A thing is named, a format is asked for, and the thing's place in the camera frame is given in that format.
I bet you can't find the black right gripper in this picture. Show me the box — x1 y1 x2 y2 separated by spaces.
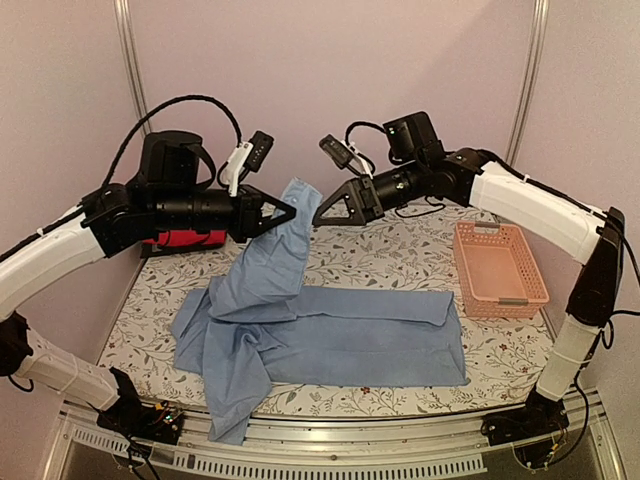
309 159 425 226

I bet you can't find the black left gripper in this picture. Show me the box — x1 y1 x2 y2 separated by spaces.
152 184 297 243

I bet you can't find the red t-shirt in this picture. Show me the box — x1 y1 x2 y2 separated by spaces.
142 230 227 248

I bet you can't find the light blue shirt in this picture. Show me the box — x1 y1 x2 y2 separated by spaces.
171 179 467 445

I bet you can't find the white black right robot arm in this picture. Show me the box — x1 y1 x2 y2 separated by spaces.
313 111 635 436

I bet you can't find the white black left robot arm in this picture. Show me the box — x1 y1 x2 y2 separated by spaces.
1 94 296 434

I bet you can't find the pink perforated plastic basket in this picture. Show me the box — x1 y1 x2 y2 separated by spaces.
453 221 550 319

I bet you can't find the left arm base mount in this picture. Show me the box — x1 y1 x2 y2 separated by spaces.
97 397 184 445

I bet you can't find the aluminium frame post left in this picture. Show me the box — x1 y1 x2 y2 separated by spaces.
113 0 147 119

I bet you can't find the aluminium frame post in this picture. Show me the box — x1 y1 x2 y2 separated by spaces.
506 0 550 166
113 0 147 119

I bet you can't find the aluminium frame post right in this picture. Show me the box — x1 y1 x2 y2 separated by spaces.
506 0 550 166

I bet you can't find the aluminium front rail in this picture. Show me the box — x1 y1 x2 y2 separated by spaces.
42 389 631 479

